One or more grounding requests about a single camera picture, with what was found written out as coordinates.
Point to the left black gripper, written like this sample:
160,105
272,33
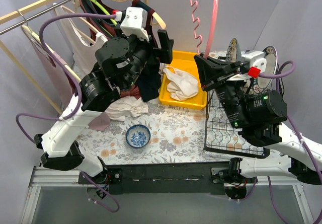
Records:
153,49

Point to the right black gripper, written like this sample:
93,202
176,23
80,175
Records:
222,75

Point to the pink plastic hanger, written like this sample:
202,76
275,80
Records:
194,5

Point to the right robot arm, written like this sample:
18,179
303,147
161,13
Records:
300,158

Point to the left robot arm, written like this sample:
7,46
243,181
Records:
120,62

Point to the navy maroon tank top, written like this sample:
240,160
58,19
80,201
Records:
149,81

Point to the cream white tank top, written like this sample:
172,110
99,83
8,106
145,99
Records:
83,53

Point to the lime green hanger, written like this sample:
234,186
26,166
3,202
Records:
100,7

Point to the pink tank top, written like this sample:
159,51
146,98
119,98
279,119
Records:
63,85

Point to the yellow plastic bin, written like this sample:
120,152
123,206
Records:
184,61

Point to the floral patterned plate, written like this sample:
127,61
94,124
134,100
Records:
233,53

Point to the green rimmed white plate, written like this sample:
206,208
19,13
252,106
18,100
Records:
261,84

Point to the crumpled white cloth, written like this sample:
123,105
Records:
128,106

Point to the floral tablecloth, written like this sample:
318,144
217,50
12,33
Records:
177,135

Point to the blue white ceramic bowl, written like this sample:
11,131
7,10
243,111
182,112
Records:
137,136

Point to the wooden clothes rack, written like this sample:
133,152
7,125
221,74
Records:
19,13

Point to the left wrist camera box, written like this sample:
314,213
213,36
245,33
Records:
133,22

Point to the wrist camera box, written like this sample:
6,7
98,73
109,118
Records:
252,64
133,22

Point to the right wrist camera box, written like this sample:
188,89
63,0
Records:
252,64

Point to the black wire dish rack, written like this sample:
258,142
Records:
234,131

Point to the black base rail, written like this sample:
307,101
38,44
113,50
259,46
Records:
164,178

